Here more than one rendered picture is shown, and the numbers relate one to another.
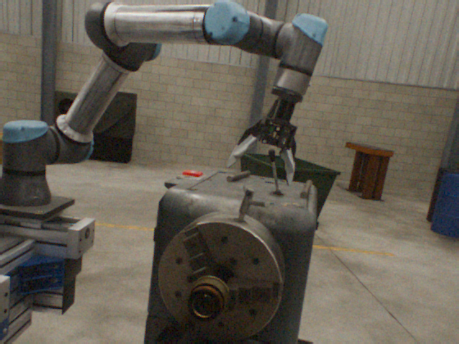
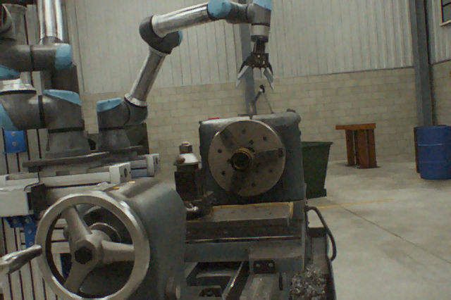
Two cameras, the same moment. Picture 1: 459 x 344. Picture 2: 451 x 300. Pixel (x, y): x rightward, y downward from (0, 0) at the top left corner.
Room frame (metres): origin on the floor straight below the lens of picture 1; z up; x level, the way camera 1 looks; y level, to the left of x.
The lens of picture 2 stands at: (-0.72, 0.05, 1.22)
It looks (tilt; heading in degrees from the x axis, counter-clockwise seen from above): 3 degrees down; 359
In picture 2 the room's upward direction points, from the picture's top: 5 degrees counter-clockwise
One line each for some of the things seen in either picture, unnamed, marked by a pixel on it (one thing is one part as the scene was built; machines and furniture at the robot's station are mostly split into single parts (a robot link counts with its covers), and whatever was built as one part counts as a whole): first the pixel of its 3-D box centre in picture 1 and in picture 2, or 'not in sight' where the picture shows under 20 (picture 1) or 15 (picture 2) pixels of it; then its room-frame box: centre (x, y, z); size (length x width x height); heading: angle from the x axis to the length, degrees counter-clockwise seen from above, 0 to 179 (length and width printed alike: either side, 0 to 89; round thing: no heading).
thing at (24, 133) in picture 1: (27, 144); (110, 113); (1.32, 0.54, 1.33); 0.13 x 0.12 x 0.14; 148
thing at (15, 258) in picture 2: not in sight; (22, 257); (-0.21, 0.29, 1.09); 0.07 x 0.02 x 0.02; 168
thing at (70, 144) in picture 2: not in sight; (67, 142); (0.82, 0.59, 1.21); 0.15 x 0.15 x 0.10
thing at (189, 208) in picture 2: not in sight; (194, 205); (0.55, 0.14, 0.99); 0.20 x 0.10 x 0.05; 168
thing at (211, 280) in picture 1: (208, 297); (242, 160); (0.96, -0.03, 1.08); 0.09 x 0.09 x 0.09; 78
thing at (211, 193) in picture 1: (239, 241); (255, 154); (1.51, -0.12, 1.06); 0.59 x 0.48 x 0.39; 168
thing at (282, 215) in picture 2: not in sight; (213, 222); (0.51, 0.09, 0.95); 0.43 x 0.17 x 0.05; 78
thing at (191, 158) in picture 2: not in sight; (187, 158); (0.52, 0.15, 1.13); 0.08 x 0.08 x 0.03
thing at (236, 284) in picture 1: (252, 291); (267, 155); (1.02, -0.13, 1.09); 0.12 x 0.11 x 0.05; 78
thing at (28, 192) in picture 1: (24, 183); (112, 137); (1.32, 0.55, 1.21); 0.15 x 0.15 x 0.10
